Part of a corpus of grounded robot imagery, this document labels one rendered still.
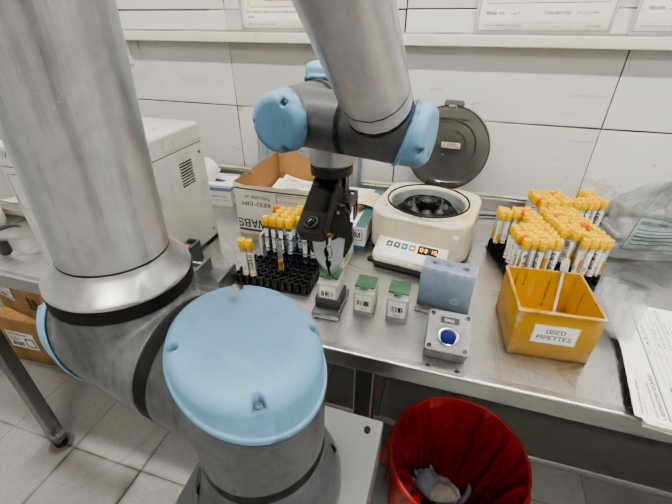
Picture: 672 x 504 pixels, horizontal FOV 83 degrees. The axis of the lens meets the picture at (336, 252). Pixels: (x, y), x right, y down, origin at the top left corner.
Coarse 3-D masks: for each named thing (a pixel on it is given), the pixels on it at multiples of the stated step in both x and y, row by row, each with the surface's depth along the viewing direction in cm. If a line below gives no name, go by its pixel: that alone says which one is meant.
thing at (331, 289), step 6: (342, 276) 75; (318, 282) 73; (324, 282) 73; (330, 282) 73; (336, 282) 72; (342, 282) 76; (318, 288) 73; (324, 288) 73; (330, 288) 73; (336, 288) 72; (342, 288) 77; (318, 294) 74; (324, 294) 74; (330, 294) 73; (336, 294) 73
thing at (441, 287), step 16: (432, 272) 72; (448, 272) 71; (464, 272) 70; (432, 288) 74; (448, 288) 72; (464, 288) 71; (416, 304) 76; (432, 304) 76; (448, 304) 74; (464, 304) 73
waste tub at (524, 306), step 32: (512, 288) 66; (544, 288) 73; (576, 288) 71; (512, 320) 65; (544, 320) 62; (576, 320) 60; (608, 320) 59; (512, 352) 66; (544, 352) 65; (576, 352) 64
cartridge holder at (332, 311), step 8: (344, 288) 77; (344, 296) 77; (320, 304) 75; (328, 304) 74; (336, 304) 74; (344, 304) 77; (312, 312) 74; (320, 312) 74; (328, 312) 74; (336, 312) 74; (336, 320) 73
